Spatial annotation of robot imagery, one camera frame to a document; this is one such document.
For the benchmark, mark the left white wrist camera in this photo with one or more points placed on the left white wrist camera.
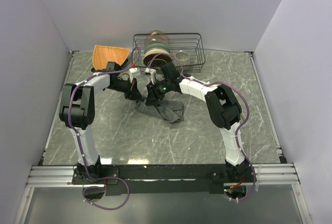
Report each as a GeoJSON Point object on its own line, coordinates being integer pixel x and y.
{"type": "Point", "coordinates": [134, 72]}

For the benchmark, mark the green plate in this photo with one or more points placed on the green plate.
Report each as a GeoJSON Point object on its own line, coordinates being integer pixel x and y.
{"type": "Point", "coordinates": [157, 46]}

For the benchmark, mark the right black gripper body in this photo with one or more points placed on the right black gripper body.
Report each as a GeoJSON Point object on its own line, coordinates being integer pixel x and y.
{"type": "Point", "coordinates": [160, 88]}

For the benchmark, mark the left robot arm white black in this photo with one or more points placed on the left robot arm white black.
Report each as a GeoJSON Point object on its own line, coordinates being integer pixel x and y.
{"type": "Point", "coordinates": [77, 111]}

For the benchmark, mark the brown dark bowl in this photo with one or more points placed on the brown dark bowl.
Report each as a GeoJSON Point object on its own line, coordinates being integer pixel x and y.
{"type": "Point", "coordinates": [157, 60]}

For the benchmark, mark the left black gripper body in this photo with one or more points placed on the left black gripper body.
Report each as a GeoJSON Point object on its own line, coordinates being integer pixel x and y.
{"type": "Point", "coordinates": [127, 87]}

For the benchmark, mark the grey cloth napkin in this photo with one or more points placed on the grey cloth napkin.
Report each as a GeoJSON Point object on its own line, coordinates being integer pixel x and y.
{"type": "Point", "coordinates": [168, 111]}

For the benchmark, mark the striped grey ceramic cup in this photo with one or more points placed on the striped grey ceramic cup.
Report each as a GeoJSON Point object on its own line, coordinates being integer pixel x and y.
{"type": "Point", "coordinates": [181, 58]}

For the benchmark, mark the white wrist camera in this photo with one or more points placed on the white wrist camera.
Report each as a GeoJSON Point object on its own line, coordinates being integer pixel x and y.
{"type": "Point", "coordinates": [152, 73]}
{"type": "Point", "coordinates": [134, 72]}

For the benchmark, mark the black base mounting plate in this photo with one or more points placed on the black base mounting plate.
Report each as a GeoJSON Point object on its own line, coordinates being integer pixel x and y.
{"type": "Point", "coordinates": [163, 178]}

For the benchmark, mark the woven orange wicker tray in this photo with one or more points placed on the woven orange wicker tray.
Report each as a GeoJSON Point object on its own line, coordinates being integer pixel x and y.
{"type": "Point", "coordinates": [104, 54]}

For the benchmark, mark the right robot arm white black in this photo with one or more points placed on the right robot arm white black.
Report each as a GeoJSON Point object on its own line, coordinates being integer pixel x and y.
{"type": "Point", "coordinates": [224, 111]}

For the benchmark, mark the black wire dish rack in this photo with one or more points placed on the black wire dish rack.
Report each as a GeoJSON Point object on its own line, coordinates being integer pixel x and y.
{"type": "Point", "coordinates": [190, 43]}

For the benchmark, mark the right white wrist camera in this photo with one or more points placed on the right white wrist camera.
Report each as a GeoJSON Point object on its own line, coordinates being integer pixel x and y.
{"type": "Point", "coordinates": [152, 73]}

